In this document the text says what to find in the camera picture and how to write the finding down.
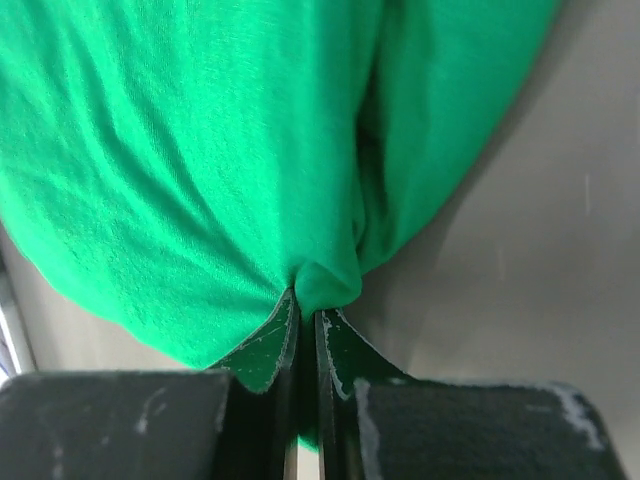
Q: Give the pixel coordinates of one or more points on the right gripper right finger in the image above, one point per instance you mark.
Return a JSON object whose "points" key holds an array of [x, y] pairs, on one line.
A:
{"points": [[377, 422]]}

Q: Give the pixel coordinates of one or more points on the green t shirt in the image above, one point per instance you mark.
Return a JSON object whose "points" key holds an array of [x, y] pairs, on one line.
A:
{"points": [[175, 166]]}

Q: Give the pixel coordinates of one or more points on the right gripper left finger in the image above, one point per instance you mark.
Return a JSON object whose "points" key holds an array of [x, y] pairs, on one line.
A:
{"points": [[233, 420]]}

